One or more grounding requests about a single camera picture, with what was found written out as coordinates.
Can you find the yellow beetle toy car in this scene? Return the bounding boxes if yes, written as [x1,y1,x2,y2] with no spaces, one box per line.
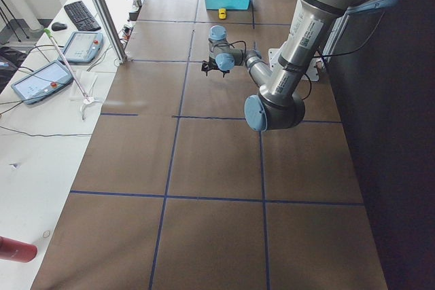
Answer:
[218,8,227,20]

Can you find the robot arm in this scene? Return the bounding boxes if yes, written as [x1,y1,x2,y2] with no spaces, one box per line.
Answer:
[201,0,397,131]

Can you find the upper teach pendant tablet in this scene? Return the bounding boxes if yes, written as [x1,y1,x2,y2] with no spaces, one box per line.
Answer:
[62,31,103,65]

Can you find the teach pendant tablet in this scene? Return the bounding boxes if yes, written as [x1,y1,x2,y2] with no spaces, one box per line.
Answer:
[62,31,103,65]
[11,60,73,105]

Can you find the black computer keyboard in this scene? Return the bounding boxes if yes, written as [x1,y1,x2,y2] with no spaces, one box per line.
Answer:
[63,1,101,31]

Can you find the lower teach pendant tablet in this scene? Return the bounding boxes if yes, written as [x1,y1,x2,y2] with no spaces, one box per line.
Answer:
[11,60,73,105]

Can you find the black computer mouse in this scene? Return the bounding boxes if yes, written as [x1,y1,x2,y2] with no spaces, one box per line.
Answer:
[51,22,68,31]

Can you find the red cylinder bottle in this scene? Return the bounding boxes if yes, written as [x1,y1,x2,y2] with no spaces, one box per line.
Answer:
[0,237,37,263]

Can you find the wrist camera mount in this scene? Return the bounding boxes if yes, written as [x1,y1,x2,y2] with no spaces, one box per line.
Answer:
[201,60,230,77]

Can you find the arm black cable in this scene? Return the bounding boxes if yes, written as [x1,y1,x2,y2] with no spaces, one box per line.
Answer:
[220,40,247,56]

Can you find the white camera pole base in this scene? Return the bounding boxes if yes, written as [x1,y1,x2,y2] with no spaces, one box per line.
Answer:
[268,48,321,82]

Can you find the aluminium frame post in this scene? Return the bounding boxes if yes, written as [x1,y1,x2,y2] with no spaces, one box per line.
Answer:
[92,0,127,64]

